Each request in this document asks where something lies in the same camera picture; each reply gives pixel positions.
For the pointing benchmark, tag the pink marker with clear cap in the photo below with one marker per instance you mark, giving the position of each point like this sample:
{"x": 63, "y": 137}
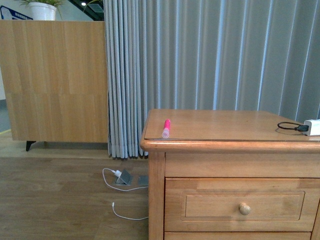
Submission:
{"x": 166, "y": 129}

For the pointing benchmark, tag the wooden drawer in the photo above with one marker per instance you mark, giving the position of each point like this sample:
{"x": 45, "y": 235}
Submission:
{"x": 211, "y": 204}
{"x": 237, "y": 235}

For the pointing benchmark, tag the round wooden drawer knob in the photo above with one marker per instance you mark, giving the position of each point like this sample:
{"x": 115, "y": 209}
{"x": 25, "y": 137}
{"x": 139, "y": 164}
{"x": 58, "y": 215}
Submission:
{"x": 244, "y": 209}

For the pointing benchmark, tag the white charger plug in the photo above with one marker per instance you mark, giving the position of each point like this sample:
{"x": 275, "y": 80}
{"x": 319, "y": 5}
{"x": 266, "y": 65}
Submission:
{"x": 117, "y": 173}

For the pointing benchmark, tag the open metal floor socket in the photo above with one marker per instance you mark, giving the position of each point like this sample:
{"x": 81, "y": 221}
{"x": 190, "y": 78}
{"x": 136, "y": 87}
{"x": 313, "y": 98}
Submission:
{"x": 124, "y": 180}

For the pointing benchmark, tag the wooden nightstand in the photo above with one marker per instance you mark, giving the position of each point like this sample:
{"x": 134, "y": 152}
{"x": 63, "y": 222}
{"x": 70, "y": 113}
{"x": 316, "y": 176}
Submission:
{"x": 223, "y": 144}

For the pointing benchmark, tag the grey pleated curtain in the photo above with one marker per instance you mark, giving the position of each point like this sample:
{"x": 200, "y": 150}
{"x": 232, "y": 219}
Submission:
{"x": 257, "y": 55}

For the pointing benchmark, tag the light wooden cabinet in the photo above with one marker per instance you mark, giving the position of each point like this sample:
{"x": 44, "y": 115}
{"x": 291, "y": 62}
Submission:
{"x": 55, "y": 80}

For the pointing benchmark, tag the black cabinet leg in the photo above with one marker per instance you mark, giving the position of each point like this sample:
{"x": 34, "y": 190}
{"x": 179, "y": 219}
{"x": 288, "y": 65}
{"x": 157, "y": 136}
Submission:
{"x": 29, "y": 144}

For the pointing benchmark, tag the white power adapter box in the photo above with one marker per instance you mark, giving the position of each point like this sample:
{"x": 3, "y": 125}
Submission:
{"x": 313, "y": 127}

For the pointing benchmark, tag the white plant pot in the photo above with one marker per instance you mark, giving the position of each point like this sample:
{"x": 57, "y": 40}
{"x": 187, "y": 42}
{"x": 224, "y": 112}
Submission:
{"x": 42, "y": 11}

